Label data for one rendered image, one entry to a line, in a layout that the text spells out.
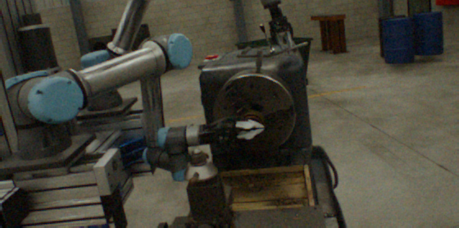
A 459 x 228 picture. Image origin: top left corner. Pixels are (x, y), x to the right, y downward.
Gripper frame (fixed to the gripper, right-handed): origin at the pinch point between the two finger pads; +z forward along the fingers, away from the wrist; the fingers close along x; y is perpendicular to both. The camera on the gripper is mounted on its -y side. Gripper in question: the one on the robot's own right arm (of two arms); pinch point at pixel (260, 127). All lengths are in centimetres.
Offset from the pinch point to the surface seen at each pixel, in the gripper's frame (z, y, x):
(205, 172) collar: -8.5, 43.4, 5.6
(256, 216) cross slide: 0.1, 35.4, -11.1
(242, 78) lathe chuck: -5.9, -14.9, 14.5
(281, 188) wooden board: 5.1, 6.5, -19.7
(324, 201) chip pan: 21, -41, -54
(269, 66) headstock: 3.4, -32.2, 15.0
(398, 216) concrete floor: 72, -104, -109
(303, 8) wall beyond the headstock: 67, -1078, 12
